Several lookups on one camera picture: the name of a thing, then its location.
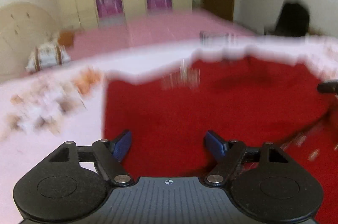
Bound red knit sweater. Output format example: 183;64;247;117
104;57;337;223

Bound black bag on chair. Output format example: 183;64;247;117
273;0;310;37

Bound white floral bed sheet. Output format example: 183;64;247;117
1;36;337;223

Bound folded dark striped garment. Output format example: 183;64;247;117
199;31;237;46

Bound white patterned pillow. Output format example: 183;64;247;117
26;42;71;73

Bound orange brown pillow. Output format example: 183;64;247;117
57;30;75;48

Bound cream headboard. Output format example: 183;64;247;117
1;2;60;83

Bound pink bed cover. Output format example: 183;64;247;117
66;10;255;61

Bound purple poster lower left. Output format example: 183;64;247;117
96;0;123;18

